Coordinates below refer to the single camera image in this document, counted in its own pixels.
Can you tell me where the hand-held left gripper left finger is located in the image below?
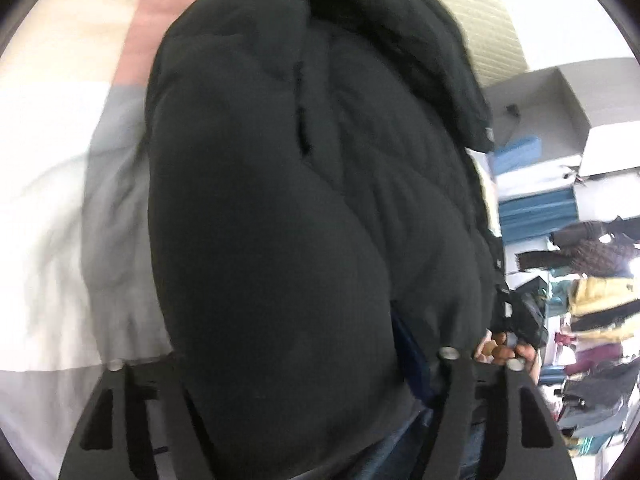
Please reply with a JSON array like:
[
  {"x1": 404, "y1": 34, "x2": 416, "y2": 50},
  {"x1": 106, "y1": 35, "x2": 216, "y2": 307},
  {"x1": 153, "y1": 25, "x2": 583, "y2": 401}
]
[{"x1": 57, "y1": 357, "x2": 221, "y2": 480}]

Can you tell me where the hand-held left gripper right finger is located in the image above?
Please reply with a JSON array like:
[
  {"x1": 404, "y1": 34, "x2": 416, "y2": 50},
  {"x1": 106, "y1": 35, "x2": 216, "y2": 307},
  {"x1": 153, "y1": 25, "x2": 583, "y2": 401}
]
[{"x1": 392, "y1": 310, "x2": 573, "y2": 480}]

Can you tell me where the black puffer jacket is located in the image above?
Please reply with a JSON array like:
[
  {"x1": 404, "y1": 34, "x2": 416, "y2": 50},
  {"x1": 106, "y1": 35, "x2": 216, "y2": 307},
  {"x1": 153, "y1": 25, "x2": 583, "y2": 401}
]
[{"x1": 145, "y1": 0, "x2": 511, "y2": 480}]

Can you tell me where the pile of assorted clothes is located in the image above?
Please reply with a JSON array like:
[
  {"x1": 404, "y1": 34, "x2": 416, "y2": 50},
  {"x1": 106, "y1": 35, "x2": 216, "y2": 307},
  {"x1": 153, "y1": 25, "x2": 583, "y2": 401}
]
[{"x1": 515, "y1": 217, "x2": 640, "y2": 458}]

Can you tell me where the person's right hand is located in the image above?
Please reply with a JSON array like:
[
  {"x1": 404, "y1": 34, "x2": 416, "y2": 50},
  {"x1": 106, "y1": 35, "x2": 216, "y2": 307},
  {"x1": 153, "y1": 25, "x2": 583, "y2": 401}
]
[{"x1": 474, "y1": 327, "x2": 543, "y2": 367}]

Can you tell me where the blue curtain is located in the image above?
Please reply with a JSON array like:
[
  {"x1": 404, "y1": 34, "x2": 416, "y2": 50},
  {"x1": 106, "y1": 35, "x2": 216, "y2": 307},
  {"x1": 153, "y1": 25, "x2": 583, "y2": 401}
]
[{"x1": 499, "y1": 189, "x2": 577, "y2": 237}]

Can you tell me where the blue towel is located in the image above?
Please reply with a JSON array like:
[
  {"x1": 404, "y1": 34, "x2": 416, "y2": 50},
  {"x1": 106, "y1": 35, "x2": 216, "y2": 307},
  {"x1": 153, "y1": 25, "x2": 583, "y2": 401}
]
[{"x1": 487, "y1": 135, "x2": 544, "y2": 177}]

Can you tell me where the grey wardrobe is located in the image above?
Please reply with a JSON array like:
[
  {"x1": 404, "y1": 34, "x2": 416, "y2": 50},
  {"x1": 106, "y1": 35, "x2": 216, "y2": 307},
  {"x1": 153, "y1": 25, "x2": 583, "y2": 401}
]
[{"x1": 482, "y1": 57, "x2": 640, "y2": 178}]

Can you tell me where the cream quilted headboard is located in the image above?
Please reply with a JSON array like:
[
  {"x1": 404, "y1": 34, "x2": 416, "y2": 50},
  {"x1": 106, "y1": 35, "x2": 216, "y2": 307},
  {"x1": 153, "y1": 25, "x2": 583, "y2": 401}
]
[{"x1": 400, "y1": 0, "x2": 532, "y2": 88}]

